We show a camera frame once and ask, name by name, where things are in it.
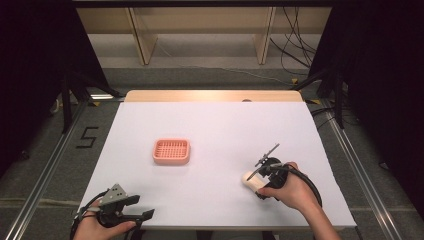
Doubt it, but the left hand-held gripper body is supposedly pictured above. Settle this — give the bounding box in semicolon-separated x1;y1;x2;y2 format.
96;183;135;229

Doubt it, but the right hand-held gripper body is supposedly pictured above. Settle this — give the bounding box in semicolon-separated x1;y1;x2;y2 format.
254;143;290;190

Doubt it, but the cream soap bar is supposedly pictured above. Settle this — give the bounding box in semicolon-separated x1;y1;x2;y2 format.
241;170;269;194

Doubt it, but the person's right hand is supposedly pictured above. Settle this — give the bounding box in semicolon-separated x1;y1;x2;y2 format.
258;161;323;215

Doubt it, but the person's left hand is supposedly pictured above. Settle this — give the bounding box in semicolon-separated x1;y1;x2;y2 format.
73;200;138;240

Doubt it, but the white table cover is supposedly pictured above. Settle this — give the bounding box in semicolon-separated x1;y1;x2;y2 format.
78;100;358;232

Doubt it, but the pink soap dish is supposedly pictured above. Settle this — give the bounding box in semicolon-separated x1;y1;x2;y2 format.
152;137;192;167

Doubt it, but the black metal stand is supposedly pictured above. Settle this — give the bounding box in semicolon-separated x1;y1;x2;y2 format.
292;65;347;130
59;68;123;135

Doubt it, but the black curtain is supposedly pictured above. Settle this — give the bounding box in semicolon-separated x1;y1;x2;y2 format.
0;0;111;178
308;0;424;214

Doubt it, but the light wooden shelf unit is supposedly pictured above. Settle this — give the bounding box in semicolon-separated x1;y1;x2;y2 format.
75;5;333;67

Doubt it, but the left hand-held gripper black cable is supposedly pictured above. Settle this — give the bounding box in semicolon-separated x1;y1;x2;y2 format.
69;189;109;240

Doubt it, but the hand-held gripper black cable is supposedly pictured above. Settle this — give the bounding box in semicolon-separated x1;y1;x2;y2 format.
266;163;324;208
69;189;109;240

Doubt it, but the right hand-held gripper black cable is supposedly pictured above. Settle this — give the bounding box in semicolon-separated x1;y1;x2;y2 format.
266;163;324;208

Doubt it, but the aluminium floor rail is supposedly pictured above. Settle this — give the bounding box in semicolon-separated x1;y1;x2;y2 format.
3;99;92;240
320;99;405;240

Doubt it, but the bundle of black floor cables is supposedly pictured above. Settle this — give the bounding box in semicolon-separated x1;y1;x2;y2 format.
269;6;318;77

